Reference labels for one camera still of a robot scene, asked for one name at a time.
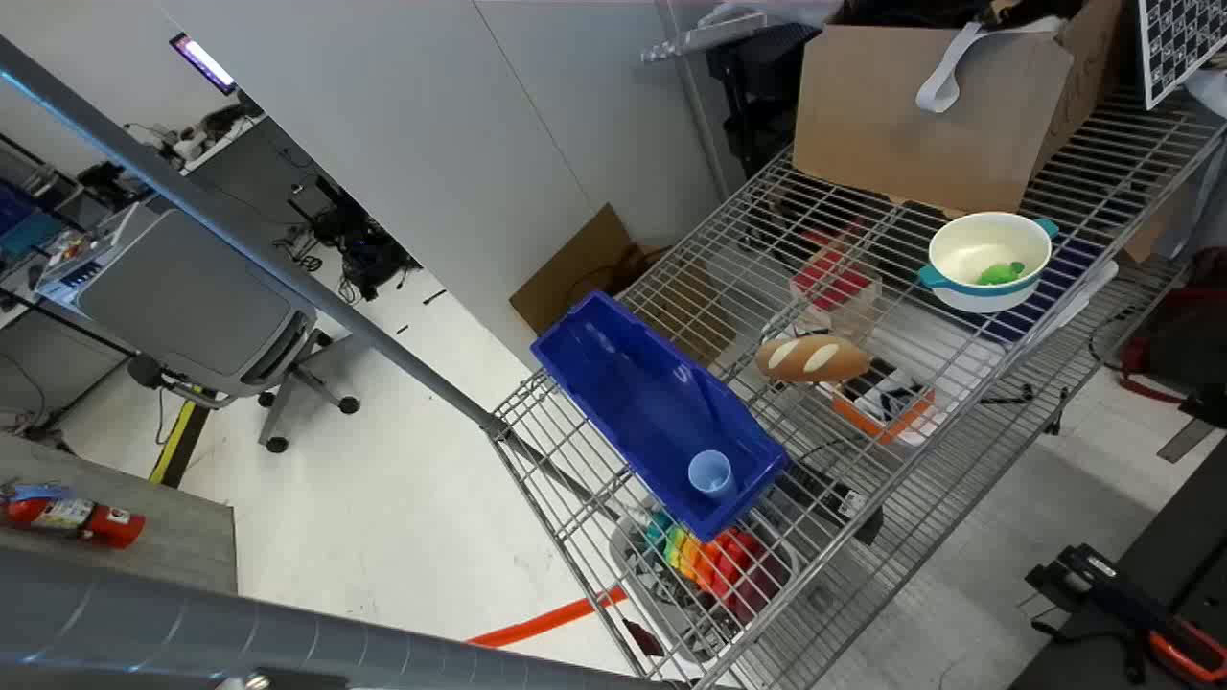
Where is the yellow black post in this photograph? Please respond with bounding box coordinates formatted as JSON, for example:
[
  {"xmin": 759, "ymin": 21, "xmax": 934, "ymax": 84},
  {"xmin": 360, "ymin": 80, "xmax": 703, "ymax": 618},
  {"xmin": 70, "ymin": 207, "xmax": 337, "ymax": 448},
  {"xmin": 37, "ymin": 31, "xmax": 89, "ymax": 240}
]
[{"xmin": 144, "ymin": 399, "xmax": 216, "ymax": 489}]

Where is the dark red bag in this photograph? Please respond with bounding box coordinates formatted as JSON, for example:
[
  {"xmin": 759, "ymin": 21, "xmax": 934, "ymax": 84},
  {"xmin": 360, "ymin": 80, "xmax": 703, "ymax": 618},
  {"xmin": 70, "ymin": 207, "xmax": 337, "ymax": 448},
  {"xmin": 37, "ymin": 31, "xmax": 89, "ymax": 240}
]
[{"xmin": 1119, "ymin": 244, "xmax": 1227, "ymax": 430}]

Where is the white bowl with teal handles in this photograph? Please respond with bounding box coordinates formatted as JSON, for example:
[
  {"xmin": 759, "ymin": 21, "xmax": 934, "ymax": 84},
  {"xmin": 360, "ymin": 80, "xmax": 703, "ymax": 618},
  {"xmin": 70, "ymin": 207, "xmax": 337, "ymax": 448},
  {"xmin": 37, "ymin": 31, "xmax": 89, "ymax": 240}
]
[{"xmin": 914, "ymin": 207, "xmax": 1061, "ymax": 316}]

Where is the silver wire rack shelf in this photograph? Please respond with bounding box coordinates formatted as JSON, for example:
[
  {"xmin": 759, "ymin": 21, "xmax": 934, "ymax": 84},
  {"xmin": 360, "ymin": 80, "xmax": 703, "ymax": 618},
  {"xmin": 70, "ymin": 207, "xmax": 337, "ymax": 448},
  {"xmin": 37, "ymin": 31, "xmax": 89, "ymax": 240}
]
[{"xmin": 484, "ymin": 93, "xmax": 1227, "ymax": 690}]

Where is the grey metal diagonal pole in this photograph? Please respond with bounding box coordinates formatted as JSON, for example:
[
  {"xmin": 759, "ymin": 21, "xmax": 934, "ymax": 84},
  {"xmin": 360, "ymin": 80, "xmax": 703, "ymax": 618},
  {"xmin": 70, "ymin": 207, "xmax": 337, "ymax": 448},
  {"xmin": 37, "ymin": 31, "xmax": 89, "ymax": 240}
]
[{"xmin": 0, "ymin": 34, "xmax": 645, "ymax": 516}]

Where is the black clamp with orange handle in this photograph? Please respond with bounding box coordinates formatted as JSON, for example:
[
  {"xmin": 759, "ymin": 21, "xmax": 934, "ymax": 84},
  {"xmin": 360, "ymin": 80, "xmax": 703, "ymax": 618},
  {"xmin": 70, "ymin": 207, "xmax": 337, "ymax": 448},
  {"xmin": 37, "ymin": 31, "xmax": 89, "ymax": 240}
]
[{"xmin": 1020, "ymin": 541, "xmax": 1227, "ymax": 690}]

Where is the white perforated panel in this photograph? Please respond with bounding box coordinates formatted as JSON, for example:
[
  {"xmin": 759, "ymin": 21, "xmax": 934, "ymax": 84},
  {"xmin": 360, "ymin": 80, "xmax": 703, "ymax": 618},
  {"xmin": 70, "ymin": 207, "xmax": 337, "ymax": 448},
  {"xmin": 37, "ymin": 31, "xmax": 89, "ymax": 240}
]
[{"xmin": 1131, "ymin": 0, "xmax": 1227, "ymax": 113}]

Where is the large cardboard box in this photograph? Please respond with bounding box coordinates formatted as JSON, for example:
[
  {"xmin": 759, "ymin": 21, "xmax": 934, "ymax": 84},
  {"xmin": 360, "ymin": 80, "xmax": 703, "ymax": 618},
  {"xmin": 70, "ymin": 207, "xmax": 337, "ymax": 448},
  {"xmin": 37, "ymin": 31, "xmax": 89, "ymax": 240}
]
[{"xmin": 790, "ymin": 0, "xmax": 1127, "ymax": 218}]

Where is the white strap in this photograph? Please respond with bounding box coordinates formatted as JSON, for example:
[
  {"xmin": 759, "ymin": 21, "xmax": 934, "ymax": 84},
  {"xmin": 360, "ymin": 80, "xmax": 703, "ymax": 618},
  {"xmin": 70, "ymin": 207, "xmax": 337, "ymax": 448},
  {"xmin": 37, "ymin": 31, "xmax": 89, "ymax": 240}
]
[{"xmin": 914, "ymin": 11, "xmax": 1071, "ymax": 118}]

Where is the brown bread loaf toy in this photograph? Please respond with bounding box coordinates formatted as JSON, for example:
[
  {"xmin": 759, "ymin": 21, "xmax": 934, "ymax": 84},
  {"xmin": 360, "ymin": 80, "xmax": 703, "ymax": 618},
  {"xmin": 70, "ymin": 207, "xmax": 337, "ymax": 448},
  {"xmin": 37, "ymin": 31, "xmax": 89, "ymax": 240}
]
[{"xmin": 756, "ymin": 329, "xmax": 874, "ymax": 387}]

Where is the rainbow coloured blocks set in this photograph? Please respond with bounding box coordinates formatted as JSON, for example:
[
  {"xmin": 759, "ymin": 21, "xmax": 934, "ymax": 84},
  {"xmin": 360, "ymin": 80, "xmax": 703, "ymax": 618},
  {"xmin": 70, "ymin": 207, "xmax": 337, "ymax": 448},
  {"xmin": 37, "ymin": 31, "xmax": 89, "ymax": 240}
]
[{"xmin": 635, "ymin": 508, "xmax": 781, "ymax": 621}]

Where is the small blue plastic cup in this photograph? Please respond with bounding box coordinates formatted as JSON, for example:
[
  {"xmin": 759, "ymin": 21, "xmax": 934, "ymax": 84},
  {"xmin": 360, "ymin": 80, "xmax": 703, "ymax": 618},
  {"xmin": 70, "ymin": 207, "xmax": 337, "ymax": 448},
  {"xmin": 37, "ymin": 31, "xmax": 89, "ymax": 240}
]
[{"xmin": 681, "ymin": 445, "xmax": 737, "ymax": 502}]

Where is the red snack packet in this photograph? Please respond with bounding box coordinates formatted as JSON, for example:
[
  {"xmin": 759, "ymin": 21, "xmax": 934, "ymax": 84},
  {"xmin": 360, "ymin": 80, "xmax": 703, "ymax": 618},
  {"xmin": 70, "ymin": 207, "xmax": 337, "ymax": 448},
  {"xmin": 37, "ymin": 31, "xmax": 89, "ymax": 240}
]
[{"xmin": 0, "ymin": 477, "xmax": 149, "ymax": 552}]

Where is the green toy in bowl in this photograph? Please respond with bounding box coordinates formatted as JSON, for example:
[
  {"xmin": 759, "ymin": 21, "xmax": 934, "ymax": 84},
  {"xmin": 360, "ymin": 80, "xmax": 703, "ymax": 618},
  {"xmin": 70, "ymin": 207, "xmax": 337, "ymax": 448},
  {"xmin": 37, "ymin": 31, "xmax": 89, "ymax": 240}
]
[{"xmin": 972, "ymin": 258, "xmax": 1030, "ymax": 286}]

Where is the grey office chair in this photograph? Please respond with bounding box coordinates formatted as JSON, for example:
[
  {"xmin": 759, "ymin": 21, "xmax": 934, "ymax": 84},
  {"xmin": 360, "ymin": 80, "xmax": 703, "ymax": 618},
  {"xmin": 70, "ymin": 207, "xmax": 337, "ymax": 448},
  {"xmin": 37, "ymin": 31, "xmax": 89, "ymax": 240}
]
[{"xmin": 70, "ymin": 207, "xmax": 366, "ymax": 454}]

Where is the grey metal frame beam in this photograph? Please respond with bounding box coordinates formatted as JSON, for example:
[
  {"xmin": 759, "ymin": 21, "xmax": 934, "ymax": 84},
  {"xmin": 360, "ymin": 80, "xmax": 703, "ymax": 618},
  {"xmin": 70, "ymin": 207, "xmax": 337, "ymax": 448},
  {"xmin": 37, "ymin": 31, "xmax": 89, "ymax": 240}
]
[{"xmin": 0, "ymin": 548, "xmax": 681, "ymax": 690}]

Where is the purple glowing light bar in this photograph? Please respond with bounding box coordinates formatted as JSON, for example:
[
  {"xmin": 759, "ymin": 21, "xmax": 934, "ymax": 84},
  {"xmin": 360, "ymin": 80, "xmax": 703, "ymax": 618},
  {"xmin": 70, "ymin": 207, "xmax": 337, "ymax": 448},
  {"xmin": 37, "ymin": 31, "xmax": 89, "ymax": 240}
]
[{"xmin": 163, "ymin": 31, "xmax": 243, "ymax": 100}]

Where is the blue plastic tray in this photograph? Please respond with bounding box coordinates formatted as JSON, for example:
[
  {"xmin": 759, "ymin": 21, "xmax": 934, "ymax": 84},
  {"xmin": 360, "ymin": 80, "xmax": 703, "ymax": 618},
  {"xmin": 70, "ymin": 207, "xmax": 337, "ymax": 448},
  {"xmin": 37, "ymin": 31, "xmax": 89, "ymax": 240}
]
[{"xmin": 528, "ymin": 286, "xmax": 793, "ymax": 545}]

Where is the red object under rack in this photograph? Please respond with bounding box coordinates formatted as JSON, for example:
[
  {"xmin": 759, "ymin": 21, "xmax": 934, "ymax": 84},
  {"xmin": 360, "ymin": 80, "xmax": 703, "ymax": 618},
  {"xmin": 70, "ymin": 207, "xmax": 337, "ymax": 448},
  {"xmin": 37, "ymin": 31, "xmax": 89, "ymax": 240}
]
[{"xmin": 793, "ymin": 244, "xmax": 874, "ymax": 316}]

